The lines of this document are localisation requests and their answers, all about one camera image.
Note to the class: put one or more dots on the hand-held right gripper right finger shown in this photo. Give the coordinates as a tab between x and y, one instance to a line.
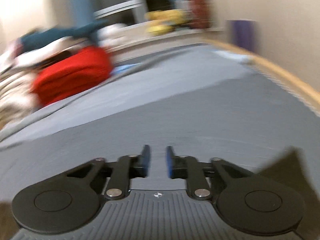
170	162

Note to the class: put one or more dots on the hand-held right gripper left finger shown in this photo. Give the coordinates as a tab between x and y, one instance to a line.
146	160

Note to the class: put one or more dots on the blue-grey bed sheet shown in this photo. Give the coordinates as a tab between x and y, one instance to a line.
162	75

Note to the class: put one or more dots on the light blue cloth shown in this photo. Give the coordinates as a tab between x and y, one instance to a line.
123	69

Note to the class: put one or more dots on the red folded blanket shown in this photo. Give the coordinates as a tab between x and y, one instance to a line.
75	75

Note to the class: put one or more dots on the white window sill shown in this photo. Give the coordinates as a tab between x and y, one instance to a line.
140	33

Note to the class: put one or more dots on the yellow plush duck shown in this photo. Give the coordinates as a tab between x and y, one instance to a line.
156	28

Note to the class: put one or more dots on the white folded blanket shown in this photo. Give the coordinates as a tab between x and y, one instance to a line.
15	97

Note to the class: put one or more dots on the yellow plush bear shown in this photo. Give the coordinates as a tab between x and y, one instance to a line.
167	15

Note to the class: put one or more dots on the purple flat box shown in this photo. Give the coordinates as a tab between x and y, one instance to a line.
243	35

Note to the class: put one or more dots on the white patterned folded bedding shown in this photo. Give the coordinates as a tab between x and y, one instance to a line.
30	60

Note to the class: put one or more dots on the dark red cushion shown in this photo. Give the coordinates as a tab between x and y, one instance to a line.
198	10

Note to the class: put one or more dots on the teal cloth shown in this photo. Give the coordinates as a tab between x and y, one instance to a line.
50	36

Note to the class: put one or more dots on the blue curtain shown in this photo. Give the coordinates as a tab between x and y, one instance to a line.
80	0

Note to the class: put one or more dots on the wooden bed frame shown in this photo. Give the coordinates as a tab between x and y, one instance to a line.
287	71

